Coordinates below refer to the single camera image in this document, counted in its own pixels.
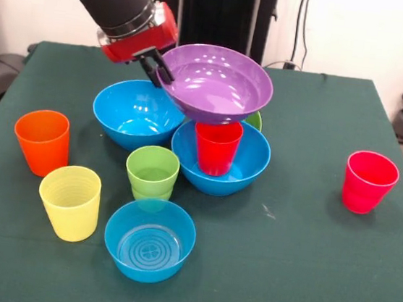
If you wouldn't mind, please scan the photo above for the green plastic bowl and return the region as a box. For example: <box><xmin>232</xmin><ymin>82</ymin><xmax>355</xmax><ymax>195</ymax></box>
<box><xmin>243</xmin><ymin>109</ymin><xmax>264</xmax><ymax>133</ymax></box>

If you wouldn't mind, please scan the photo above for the red plastic cup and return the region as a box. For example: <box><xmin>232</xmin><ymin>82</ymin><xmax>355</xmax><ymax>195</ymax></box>
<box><xmin>190</xmin><ymin>117</ymin><xmax>245</xmax><ymax>180</ymax></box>

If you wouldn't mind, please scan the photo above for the green plastic cup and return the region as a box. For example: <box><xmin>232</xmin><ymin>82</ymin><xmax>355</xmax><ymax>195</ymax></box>
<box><xmin>128</xmin><ymin>179</ymin><xmax>175</xmax><ymax>209</ymax></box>
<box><xmin>123</xmin><ymin>143</ymin><xmax>183</xmax><ymax>195</ymax></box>

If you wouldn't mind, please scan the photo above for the dark green tablecloth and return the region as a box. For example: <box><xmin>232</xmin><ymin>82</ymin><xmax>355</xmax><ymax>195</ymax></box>
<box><xmin>0</xmin><ymin>35</ymin><xmax>403</xmax><ymax>302</ymax></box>

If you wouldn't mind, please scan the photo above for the large blue plastic bowl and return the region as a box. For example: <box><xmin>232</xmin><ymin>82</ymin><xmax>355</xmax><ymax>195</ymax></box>
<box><xmin>88</xmin><ymin>75</ymin><xmax>190</xmax><ymax>157</ymax></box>
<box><xmin>166</xmin><ymin>113</ymin><xmax>275</xmax><ymax>203</ymax></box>

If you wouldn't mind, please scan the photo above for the black cable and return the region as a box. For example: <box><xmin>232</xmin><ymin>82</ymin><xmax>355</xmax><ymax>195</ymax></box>
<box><xmin>289</xmin><ymin>0</ymin><xmax>314</xmax><ymax>72</ymax></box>

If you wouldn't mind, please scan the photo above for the yellow plastic cup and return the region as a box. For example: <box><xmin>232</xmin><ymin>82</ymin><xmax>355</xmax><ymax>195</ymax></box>
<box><xmin>33</xmin><ymin>162</ymin><xmax>105</xmax><ymax>246</ymax></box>

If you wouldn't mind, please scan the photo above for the orange plastic cup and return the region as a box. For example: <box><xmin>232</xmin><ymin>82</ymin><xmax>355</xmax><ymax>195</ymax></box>
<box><xmin>8</xmin><ymin>106</ymin><xmax>75</xmax><ymax>181</ymax></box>

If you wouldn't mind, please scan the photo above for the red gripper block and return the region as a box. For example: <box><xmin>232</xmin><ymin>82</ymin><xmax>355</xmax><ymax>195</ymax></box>
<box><xmin>91</xmin><ymin>0</ymin><xmax>184</xmax><ymax>91</ymax></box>

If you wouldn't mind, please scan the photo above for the purple plastic bowl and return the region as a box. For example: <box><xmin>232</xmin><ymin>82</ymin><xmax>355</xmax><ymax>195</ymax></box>
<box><xmin>152</xmin><ymin>38</ymin><xmax>278</xmax><ymax>132</ymax></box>

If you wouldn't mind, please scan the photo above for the small patterned blue bowl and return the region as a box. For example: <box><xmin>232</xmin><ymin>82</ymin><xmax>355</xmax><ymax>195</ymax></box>
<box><xmin>99</xmin><ymin>193</ymin><xmax>200</xmax><ymax>288</ymax></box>

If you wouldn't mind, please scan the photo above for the pink plastic cup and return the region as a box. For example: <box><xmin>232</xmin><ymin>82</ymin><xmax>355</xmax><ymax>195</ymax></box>
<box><xmin>339</xmin><ymin>148</ymin><xmax>403</xmax><ymax>219</ymax></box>

